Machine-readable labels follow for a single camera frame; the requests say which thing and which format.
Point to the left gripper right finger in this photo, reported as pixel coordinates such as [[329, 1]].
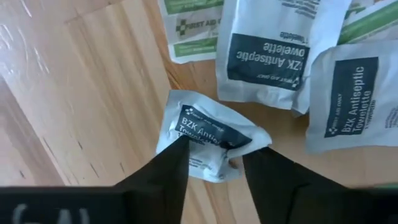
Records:
[[273, 186]]

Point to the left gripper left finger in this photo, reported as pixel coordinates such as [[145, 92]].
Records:
[[161, 186]]

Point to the white packet dark print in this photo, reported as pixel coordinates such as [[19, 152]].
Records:
[[267, 56], [354, 96], [211, 127]]

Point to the green striped adhesive bandage packet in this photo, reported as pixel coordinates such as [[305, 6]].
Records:
[[192, 31], [370, 21]]

